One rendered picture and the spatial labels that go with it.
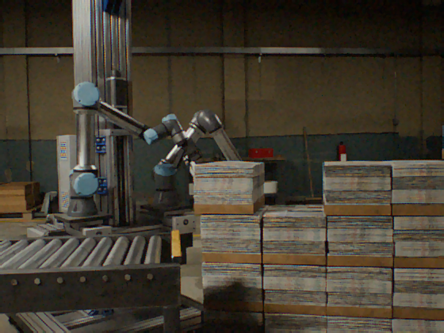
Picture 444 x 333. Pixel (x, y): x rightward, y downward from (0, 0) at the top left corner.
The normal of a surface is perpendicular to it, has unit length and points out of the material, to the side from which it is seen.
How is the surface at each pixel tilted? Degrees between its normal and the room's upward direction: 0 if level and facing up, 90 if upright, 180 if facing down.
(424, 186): 90
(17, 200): 90
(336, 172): 90
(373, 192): 90
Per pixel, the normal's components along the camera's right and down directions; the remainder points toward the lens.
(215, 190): -0.23, 0.06
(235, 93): 0.11, 0.05
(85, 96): 0.43, -0.09
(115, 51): 0.62, 0.03
